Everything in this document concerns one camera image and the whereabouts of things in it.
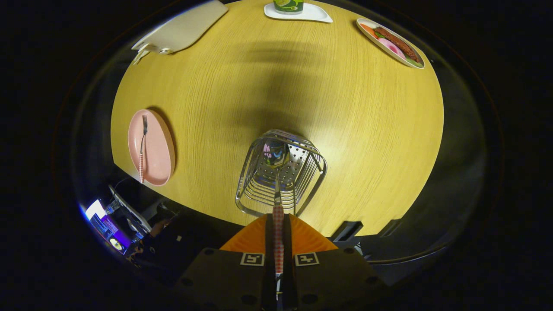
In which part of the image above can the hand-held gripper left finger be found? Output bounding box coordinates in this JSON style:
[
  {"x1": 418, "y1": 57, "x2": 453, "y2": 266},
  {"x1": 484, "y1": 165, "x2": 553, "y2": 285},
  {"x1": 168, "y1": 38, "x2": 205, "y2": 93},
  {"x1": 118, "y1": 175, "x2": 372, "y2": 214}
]
[{"x1": 175, "y1": 214, "x2": 277, "y2": 311}]

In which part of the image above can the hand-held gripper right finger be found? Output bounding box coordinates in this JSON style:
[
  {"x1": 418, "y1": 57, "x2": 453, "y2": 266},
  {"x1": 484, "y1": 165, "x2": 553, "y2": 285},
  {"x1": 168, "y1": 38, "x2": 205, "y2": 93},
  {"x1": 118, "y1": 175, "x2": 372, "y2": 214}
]
[{"x1": 281, "y1": 214, "x2": 386, "y2": 311}]

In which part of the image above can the red checkered handle spoon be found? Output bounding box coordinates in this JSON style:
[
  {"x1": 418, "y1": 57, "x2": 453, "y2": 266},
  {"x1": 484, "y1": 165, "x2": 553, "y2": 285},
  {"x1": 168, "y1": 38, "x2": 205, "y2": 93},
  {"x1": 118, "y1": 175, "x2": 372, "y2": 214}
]
[{"x1": 272, "y1": 171, "x2": 286, "y2": 281}]

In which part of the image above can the red checkered handle fork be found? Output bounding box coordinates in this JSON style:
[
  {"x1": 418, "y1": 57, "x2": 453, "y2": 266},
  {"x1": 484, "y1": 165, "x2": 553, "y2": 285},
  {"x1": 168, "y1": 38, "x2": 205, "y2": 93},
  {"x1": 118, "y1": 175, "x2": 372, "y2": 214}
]
[{"x1": 138, "y1": 114, "x2": 149, "y2": 184}]

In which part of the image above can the black table leg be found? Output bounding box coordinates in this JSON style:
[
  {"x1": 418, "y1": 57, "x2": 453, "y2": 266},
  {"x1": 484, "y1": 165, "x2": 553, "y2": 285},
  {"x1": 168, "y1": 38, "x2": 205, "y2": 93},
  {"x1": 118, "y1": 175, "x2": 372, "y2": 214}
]
[
  {"x1": 380, "y1": 219, "x2": 400, "y2": 237},
  {"x1": 333, "y1": 221, "x2": 363, "y2": 242}
]

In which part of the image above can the computer monitor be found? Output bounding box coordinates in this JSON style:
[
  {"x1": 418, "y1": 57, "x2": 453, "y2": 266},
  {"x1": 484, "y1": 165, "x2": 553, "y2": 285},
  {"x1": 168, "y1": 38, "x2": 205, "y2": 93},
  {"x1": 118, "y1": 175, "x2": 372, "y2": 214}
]
[{"x1": 84, "y1": 199, "x2": 132, "y2": 255}]

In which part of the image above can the pink plate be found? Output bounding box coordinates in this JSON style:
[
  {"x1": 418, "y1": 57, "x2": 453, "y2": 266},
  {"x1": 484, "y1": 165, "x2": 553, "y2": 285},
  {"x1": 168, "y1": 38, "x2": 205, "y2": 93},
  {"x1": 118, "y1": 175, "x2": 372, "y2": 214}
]
[{"x1": 128, "y1": 109, "x2": 176, "y2": 187}]

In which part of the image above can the white food plate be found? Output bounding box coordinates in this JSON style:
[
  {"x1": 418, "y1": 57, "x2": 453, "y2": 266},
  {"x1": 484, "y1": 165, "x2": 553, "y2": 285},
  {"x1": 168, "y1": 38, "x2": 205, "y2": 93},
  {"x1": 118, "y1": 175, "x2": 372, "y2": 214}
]
[{"x1": 356, "y1": 18, "x2": 426, "y2": 70}]

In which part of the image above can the brown meat slice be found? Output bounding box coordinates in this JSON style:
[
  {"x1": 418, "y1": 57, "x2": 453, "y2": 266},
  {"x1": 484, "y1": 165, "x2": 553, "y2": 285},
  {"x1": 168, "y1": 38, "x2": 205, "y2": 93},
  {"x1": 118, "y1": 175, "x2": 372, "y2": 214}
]
[{"x1": 374, "y1": 27, "x2": 420, "y2": 62}]

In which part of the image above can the white toaster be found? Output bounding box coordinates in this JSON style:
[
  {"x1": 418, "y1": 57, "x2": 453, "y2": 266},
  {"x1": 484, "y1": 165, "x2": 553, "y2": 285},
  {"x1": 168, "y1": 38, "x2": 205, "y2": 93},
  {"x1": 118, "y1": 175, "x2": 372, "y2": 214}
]
[{"x1": 132, "y1": 0, "x2": 229, "y2": 54}]

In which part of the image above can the white coaster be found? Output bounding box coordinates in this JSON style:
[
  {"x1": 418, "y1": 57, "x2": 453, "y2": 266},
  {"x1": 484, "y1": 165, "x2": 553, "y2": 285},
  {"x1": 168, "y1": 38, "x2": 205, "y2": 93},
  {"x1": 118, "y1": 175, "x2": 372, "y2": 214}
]
[{"x1": 264, "y1": 2, "x2": 334, "y2": 23}]

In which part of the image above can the green label drink bottle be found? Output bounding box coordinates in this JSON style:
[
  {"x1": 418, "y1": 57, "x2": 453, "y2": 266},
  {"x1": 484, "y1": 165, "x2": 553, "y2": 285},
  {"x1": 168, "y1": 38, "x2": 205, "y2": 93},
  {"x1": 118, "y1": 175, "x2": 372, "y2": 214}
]
[{"x1": 273, "y1": 0, "x2": 304, "y2": 15}]

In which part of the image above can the metal wire cutlery basket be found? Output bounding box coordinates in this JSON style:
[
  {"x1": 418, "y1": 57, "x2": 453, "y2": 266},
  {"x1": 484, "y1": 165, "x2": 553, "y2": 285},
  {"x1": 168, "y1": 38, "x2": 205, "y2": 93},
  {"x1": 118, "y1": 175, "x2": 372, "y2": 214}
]
[{"x1": 235, "y1": 129, "x2": 328, "y2": 217}]

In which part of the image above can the pink ring slice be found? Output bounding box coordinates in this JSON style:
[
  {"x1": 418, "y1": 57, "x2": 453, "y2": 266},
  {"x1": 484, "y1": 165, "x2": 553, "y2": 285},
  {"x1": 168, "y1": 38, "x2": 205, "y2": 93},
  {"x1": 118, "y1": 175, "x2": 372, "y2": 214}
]
[{"x1": 378, "y1": 38, "x2": 407, "y2": 60}]

